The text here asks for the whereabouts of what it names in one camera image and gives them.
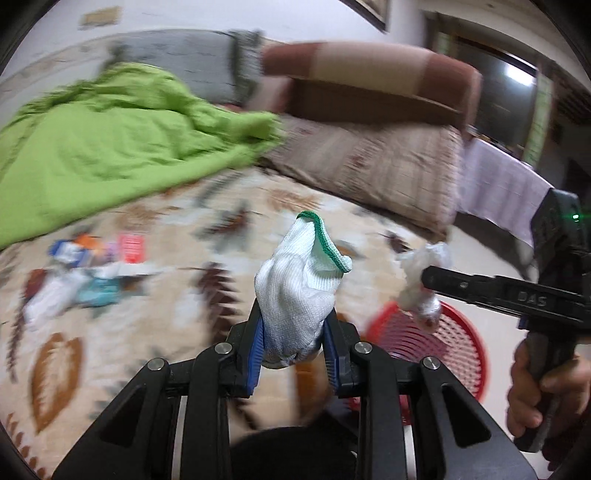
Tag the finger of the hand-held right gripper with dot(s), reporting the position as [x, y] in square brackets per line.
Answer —
[461, 286]

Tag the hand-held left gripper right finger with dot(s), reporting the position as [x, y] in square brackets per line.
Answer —
[332, 364]

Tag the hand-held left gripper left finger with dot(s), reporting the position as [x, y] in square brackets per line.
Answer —
[255, 362]

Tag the clear plastic bag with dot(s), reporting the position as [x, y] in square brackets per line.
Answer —
[427, 256]

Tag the red plastic basket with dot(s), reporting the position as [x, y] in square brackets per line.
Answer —
[445, 344]

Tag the white knit glove green cuff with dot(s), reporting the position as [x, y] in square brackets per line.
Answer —
[295, 295]

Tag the person's right hand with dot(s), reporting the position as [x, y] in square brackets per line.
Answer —
[521, 397]

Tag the leaf printed blanket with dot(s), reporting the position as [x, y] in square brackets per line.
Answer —
[152, 332]

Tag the lilac tablecloth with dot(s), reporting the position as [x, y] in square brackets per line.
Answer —
[498, 184]

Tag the beige patterned pillow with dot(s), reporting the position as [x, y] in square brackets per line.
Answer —
[378, 170]

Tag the red packet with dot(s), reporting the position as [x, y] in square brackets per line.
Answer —
[133, 248]

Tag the teal packet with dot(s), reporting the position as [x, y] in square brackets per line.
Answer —
[99, 290]

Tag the dark glass door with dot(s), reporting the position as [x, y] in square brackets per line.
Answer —
[498, 92]

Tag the white packet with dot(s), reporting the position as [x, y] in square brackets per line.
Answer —
[51, 295]

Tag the brown tan headboard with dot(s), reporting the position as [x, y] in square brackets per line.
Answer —
[369, 78]

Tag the green blanket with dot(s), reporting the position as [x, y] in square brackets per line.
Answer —
[92, 147]

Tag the grey quilted pillow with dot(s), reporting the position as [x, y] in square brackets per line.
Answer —
[194, 60]

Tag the framed wall picture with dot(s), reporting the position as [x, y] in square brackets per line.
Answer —
[369, 11]

